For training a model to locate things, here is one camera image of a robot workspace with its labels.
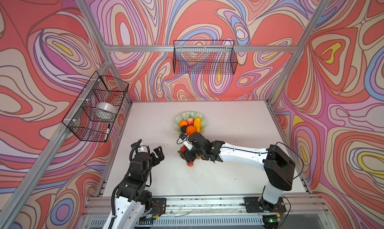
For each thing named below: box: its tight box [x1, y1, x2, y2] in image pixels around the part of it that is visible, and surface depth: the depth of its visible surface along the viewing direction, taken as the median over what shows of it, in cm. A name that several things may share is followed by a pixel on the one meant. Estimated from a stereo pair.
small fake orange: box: [179, 118, 188, 128], surface depth 103 cm
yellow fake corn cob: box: [194, 117, 202, 134], surface depth 103 cm
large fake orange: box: [186, 125, 197, 137], surface depth 95 cm
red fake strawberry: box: [187, 114, 195, 126], surface depth 104 cm
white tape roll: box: [92, 102, 117, 121], surface depth 74 cm
